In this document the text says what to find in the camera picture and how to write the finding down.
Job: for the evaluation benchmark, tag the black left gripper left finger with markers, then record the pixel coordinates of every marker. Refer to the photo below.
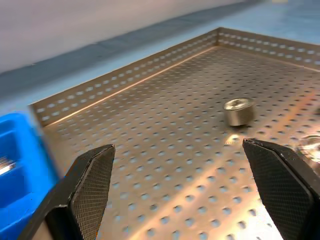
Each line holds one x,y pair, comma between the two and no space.
82,200

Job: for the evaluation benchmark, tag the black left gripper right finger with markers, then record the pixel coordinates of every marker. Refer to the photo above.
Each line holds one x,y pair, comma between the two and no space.
287,190

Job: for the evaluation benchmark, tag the blue compartment tray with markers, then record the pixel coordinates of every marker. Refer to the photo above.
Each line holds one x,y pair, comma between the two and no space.
25,175

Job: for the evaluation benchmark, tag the perforated steel tray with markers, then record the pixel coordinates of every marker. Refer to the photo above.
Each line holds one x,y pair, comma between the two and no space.
175,125

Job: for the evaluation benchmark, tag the short metal roller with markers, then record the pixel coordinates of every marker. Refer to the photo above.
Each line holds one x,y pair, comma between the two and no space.
6,166
238,113
312,147

